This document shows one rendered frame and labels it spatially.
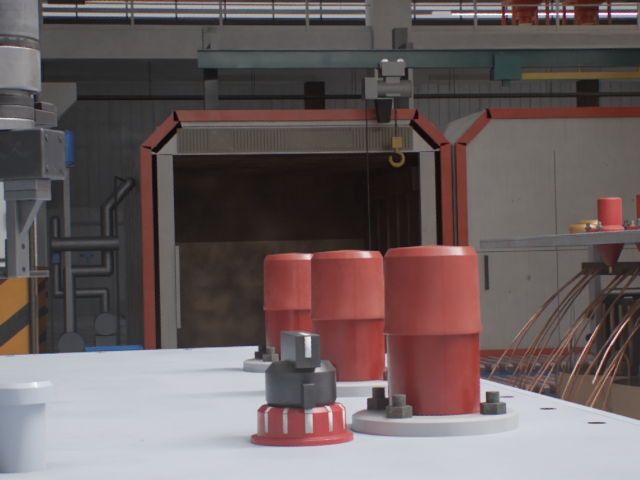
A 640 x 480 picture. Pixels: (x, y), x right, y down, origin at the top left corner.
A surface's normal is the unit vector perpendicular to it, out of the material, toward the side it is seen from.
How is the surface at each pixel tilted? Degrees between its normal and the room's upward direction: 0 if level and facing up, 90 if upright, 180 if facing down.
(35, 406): 90
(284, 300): 89
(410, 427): 90
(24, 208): 90
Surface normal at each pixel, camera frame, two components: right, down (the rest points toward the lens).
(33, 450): 0.59, -0.03
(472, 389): 0.79, -0.02
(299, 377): -0.02, -0.01
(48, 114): 0.95, -0.03
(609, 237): -0.98, 0.02
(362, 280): 0.40, -0.04
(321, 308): -0.69, -0.01
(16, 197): -0.33, 0.00
